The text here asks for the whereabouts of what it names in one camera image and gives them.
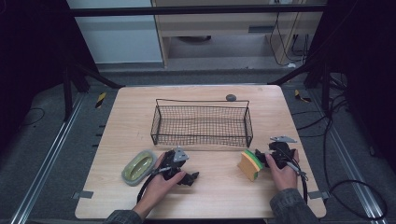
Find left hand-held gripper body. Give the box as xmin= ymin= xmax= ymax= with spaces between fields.
xmin=161 ymin=146 xmax=191 ymax=181

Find black metal stand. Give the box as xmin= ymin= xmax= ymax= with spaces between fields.
xmin=61 ymin=57 xmax=125 ymax=123
xmin=267 ymin=60 xmax=332 ymax=114

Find wooden desk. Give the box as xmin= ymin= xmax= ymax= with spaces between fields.
xmin=150 ymin=0 xmax=329 ymax=68

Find grey tape strip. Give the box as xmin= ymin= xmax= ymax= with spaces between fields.
xmin=307 ymin=190 xmax=331 ymax=201
xmin=72 ymin=190 xmax=94 ymax=200

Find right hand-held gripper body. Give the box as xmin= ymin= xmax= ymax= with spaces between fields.
xmin=266 ymin=134 xmax=298 ymax=171

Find hand-held gripper cable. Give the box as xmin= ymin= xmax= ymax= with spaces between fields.
xmin=281 ymin=148 xmax=309 ymax=205
xmin=136 ymin=166 xmax=172 ymax=203

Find thin black floor cable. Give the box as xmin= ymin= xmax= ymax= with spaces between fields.
xmin=21 ymin=106 xmax=47 ymax=127

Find black hanging cables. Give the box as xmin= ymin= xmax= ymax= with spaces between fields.
xmin=268 ymin=11 xmax=310 ymax=67

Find black horizontal bar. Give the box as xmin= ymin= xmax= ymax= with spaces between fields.
xmin=69 ymin=5 xmax=327 ymax=18

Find metal floor rail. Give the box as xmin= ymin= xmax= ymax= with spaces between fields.
xmin=311 ymin=90 xmax=390 ymax=224
xmin=8 ymin=92 xmax=86 ymax=224

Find person's right hand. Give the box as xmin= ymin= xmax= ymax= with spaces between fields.
xmin=264 ymin=149 xmax=301 ymax=191

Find yellow sponge with green pad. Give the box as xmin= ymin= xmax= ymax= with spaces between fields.
xmin=237 ymin=149 xmax=265 ymax=182

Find black floor cable loop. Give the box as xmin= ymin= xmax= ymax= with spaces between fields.
xmin=292 ymin=92 xmax=389 ymax=220

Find black curtain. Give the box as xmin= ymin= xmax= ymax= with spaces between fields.
xmin=0 ymin=0 xmax=98 ymax=154
xmin=306 ymin=0 xmax=396 ymax=173

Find person's left hand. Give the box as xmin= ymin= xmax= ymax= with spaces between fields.
xmin=140 ymin=152 xmax=188 ymax=208

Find yellow and black tape marker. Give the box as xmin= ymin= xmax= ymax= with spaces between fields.
xmin=293 ymin=89 xmax=312 ymax=104
xmin=94 ymin=91 xmax=107 ymax=109

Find right hand-held gripper cable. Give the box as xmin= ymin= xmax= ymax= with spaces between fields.
xmin=281 ymin=148 xmax=309 ymax=205

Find black wire mesh basket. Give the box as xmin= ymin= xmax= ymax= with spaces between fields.
xmin=150 ymin=98 xmax=254 ymax=148

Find white cabinet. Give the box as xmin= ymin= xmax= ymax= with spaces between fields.
xmin=66 ymin=0 xmax=164 ymax=65

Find left hand-held gripper cable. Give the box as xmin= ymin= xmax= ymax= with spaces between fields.
xmin=136 ymin=166 xmax=172 ymax=203

